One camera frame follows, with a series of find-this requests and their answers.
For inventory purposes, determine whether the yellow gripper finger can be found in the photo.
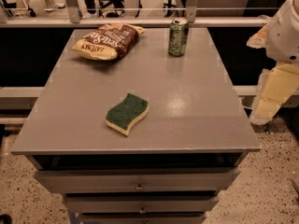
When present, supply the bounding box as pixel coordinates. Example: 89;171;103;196
247;24;269;49
249;63;299;125

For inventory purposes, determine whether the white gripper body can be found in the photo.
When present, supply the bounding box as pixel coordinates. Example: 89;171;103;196
265;0;299;63

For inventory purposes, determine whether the green and yellow sponge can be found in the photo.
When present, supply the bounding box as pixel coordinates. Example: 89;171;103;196
106;93;149;136

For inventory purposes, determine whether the brown chip bag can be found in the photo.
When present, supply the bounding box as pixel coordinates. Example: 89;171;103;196
72;23;145;61

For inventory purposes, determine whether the green soda can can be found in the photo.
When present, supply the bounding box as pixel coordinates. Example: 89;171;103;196
168;18;189;57

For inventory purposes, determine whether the grey drawer cabinet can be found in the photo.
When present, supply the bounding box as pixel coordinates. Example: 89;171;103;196
10;26;262;224

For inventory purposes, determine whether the top grey drawer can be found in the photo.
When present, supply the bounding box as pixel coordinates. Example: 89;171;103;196
35;168;240;194

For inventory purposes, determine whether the grey drawer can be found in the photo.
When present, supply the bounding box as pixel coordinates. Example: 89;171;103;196
35;168;240;194
64;193;219;214
80;213;206;224

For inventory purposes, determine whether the black office chair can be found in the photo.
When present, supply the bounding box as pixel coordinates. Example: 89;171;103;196
83;0;142;18

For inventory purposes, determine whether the metal railing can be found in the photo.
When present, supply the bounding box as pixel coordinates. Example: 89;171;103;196
0;0;283;28

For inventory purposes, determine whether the middle grey drawer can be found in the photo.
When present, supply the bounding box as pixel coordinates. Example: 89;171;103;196
64;193;219;214

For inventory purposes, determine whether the bottom grey drawer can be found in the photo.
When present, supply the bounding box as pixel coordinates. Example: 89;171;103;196
80;213;206;224

